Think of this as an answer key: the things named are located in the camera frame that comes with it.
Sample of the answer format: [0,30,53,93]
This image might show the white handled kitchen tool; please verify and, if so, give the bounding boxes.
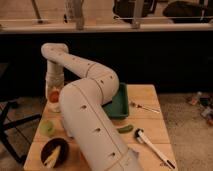
[134,129,176,171]

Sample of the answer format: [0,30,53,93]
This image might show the green plastic tray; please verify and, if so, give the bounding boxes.
[103,82,129,119]

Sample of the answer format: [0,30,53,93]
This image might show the silver fork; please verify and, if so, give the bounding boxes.
[129,102,160,113]

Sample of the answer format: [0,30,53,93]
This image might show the dark brown bowl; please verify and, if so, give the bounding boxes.
[40,138,69,169]

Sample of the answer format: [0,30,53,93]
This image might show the black chair base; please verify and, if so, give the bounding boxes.
[0,101,42,165]

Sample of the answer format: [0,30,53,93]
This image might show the orange red fruit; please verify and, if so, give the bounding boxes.
[49,91,59,103]

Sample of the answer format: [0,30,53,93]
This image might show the white paper cup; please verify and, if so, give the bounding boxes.
[45,86,61,113]

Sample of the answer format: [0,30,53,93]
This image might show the green pickle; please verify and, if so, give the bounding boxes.
[117,124,134,134]

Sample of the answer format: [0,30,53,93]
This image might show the green apple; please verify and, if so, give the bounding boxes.
[39,120,55,137]

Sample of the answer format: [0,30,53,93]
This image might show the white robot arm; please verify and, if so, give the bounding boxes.
[41,43,143,171]

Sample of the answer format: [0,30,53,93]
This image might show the yellow banana pieces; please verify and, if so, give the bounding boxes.
[44,146,61,168]

